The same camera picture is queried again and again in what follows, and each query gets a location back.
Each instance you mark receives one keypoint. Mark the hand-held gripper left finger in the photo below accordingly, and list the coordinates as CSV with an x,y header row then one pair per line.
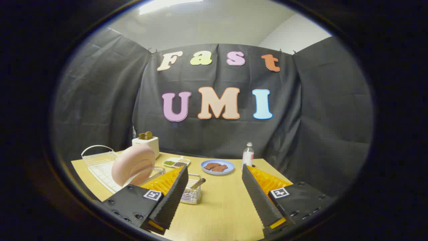
x,y
174,197

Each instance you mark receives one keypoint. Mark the white toaster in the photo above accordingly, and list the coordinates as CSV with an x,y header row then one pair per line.
x,y
147,144

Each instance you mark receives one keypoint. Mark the clear plastic bottle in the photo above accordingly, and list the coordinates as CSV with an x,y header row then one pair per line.
x,y
247,156

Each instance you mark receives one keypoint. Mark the pink plate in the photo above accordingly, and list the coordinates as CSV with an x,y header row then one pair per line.
x,y
132,164

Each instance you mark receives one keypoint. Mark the white divided condiment tray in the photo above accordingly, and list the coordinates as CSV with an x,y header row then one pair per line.
x,y
176,162

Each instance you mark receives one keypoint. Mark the blue plate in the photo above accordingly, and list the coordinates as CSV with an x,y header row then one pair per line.
x,y
218,170

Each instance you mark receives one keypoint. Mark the black backdrop cloth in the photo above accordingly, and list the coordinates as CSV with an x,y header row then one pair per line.
x,y
217,130

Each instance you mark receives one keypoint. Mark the brown toast slices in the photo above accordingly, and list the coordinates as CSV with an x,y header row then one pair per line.
x,y
145,135

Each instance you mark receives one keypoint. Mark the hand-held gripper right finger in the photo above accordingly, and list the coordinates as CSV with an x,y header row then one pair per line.
x,y
259,197

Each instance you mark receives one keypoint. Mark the brown meat pieces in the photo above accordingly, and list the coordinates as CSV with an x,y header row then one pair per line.
x,y
216,166

